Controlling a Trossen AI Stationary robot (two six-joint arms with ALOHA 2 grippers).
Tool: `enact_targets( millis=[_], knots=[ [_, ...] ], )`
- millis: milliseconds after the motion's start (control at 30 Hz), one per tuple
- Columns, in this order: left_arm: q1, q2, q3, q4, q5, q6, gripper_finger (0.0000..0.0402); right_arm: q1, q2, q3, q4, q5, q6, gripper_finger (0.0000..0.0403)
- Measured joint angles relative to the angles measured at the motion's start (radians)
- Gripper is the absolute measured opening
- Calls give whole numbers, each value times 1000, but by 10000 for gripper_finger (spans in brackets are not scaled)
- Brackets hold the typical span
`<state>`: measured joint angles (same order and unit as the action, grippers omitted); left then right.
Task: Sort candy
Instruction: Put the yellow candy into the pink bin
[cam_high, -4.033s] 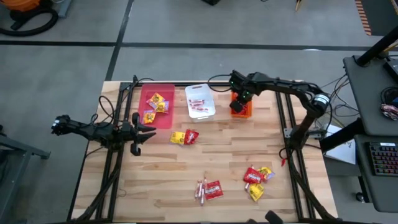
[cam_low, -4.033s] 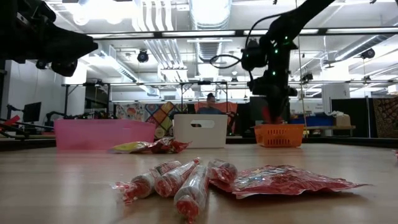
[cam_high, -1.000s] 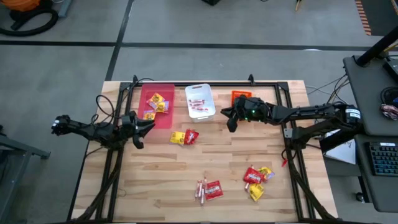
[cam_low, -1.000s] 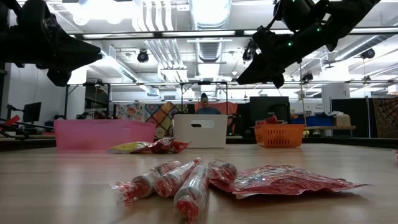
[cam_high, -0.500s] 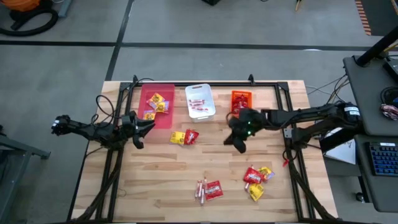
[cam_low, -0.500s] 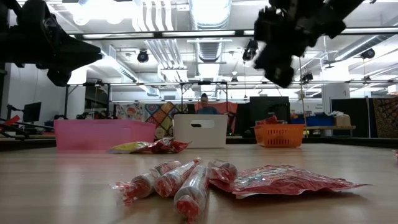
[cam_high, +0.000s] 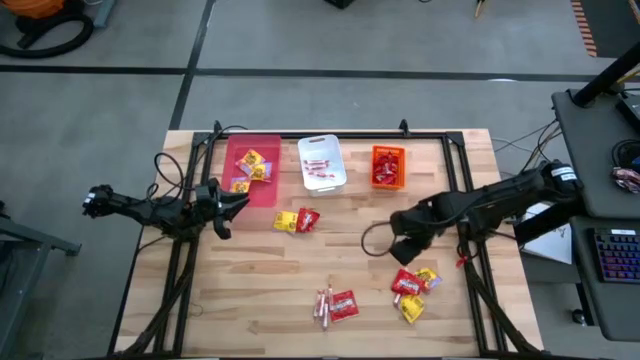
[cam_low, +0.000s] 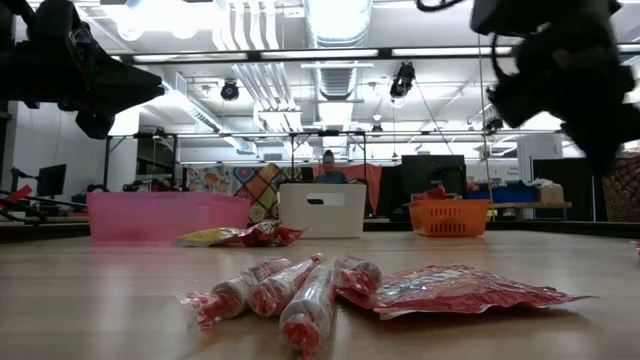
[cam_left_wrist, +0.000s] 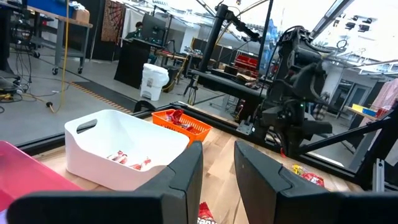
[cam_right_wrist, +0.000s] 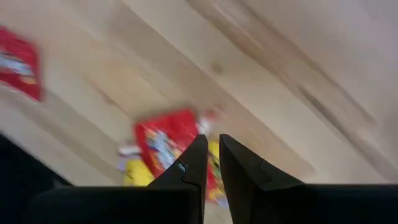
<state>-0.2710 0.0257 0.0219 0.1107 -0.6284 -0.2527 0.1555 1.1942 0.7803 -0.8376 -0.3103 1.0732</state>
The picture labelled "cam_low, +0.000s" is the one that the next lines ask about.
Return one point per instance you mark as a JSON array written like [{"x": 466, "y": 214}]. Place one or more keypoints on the blue storage bin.
[{"x": 507, "y": 193}]

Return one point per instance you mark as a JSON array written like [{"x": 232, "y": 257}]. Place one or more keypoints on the black aluminium table frame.
[{"x": 550, "y": 227}]

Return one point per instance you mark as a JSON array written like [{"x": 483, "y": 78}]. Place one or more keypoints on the large black screen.
[{"x": 432, "y": 172}]

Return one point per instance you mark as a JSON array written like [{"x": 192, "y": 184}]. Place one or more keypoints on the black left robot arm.
[{"x": 10, "y": 60}]

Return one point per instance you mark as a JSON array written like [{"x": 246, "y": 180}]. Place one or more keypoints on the orange cloth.
[{"x": 367, "y": 175}]

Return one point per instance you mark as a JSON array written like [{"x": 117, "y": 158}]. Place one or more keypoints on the black ceiling-mounted camera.
[
  {"x": 376, "y": 129},
  {"x": 495, "y": 125},
  {"x": 230, "y": 91},
  {"x": 402, "y": 80}
]

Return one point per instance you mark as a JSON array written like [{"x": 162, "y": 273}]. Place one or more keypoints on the white cabinet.
[{"x": 540, "y": 155}]

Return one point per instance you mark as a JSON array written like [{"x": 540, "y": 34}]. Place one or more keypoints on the white crumpled cloth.
[{"x": 537, "y": 182}]

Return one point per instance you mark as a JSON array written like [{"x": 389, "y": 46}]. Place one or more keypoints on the pink translucent plastic bin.
[{"x": 150, "y": 215}]

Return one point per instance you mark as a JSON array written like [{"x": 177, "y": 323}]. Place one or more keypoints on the black background rig frame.
[{"x": 330, "y": 133}]

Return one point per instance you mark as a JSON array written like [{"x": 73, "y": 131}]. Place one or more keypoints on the dark patterned tapestry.
[{"x": 620, "y": 200}]

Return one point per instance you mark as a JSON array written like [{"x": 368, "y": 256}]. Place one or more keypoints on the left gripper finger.
[
  {"x": 97, "y": 124},
  {"x": 130, "y": 87}
]

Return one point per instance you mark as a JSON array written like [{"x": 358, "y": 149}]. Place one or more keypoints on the orange plastic basket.
[{"x": 450, "y": 220}]

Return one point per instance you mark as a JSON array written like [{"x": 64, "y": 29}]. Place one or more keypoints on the silver ceiling duct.
[{"x": 337, "y": 82}]

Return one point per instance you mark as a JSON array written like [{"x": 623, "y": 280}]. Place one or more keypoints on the yellow candy bag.
[{"x": 207, "y": 236}]

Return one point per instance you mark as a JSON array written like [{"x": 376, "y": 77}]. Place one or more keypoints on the black computer monitor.
[{"x": 51, "y": 180}]

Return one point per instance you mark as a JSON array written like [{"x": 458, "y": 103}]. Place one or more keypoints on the person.
[{"x": 330, "y": 167}]

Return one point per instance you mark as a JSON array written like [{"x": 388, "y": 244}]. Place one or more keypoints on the wooden background table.
[{"x": 532, "y": 205}]

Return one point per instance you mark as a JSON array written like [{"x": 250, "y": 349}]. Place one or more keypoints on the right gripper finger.
[
  {"x": 600, "y": 142},
  {"x": 507, "y": 107}
]

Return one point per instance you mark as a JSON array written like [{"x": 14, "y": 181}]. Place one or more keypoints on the black partition panel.
[{"x": 575, "y": 195}]

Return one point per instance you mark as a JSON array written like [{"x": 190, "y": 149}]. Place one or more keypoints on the red bar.
[{"x": 17, "y": 193}]

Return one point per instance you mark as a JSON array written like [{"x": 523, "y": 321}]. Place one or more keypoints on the white plastic bin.
[{"x": 300, "y": 220}]

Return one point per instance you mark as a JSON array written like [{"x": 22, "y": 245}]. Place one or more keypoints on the black overhead light bar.
[{"x": 385, "y": 52}]

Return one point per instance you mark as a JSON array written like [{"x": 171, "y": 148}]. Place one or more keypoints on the colourful patchwork quilt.
[{"x": 260, "y": 192}]

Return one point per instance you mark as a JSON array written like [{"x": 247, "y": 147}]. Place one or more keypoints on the cardboard box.
[{"x": 551, "y": 193}]

